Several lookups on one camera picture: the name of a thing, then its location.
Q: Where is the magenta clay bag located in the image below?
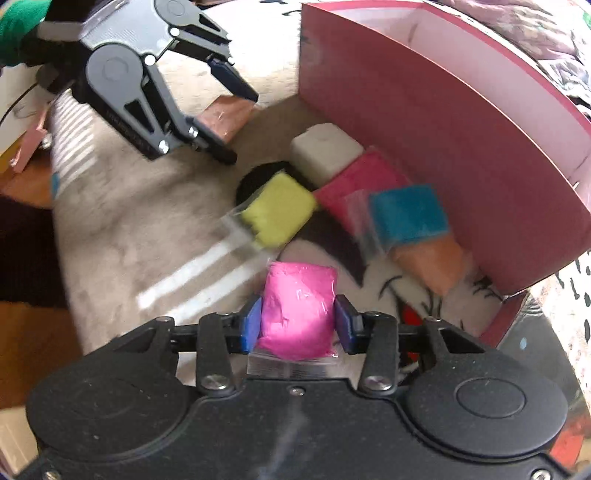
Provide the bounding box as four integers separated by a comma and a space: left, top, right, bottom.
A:
246, 262, 342, 379

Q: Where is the black green gloved left hand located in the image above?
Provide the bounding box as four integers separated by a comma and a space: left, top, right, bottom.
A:
1, 0, 95, 68

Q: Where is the brown clay bag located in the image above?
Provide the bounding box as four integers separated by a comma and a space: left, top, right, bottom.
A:
197, 95, 259, 143

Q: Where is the orange clay bag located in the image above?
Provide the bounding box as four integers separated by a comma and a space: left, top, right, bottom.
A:
390, 233, 473, 297

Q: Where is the blue clay bag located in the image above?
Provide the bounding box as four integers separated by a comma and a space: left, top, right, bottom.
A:
346, 185, 450, 258

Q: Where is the Mickey Mouse bed blanket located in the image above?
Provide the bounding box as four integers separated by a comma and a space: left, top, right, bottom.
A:
45, 0, 591, 407

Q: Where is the yellow clay bag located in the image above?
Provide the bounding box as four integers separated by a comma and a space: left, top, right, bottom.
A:
221, 171, 318, 251

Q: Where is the white clay bag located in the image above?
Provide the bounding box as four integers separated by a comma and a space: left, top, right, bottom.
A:
290, 123, 365, 187

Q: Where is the crimson clay bag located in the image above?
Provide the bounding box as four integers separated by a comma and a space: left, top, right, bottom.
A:
314, 148, 412, 235

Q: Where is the red cardboard box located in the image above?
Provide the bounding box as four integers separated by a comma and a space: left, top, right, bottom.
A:
298, 1, 590, 345

